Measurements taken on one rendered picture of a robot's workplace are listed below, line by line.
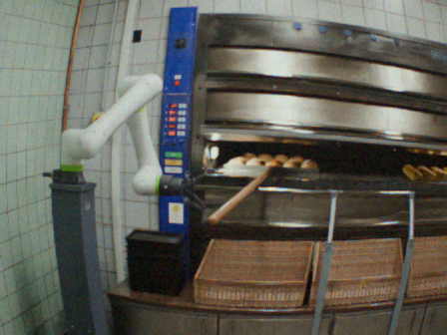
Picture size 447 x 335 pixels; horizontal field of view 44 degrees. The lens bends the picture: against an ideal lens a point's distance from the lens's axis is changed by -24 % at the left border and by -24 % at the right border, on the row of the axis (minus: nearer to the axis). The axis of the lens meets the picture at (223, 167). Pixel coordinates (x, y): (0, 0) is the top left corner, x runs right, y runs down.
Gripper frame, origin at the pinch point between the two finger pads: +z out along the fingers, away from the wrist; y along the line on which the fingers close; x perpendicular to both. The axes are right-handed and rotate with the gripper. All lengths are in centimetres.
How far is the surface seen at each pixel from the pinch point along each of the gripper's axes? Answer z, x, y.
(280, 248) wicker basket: 23, -58, 37
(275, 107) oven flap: 16, -62, -36
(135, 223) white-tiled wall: -58, -61, 30
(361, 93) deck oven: 67, -63, -48
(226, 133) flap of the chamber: -6, -47, -21
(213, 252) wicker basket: -13, -56, 41
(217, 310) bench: -1, -7, 62
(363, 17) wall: 73, -62, -98
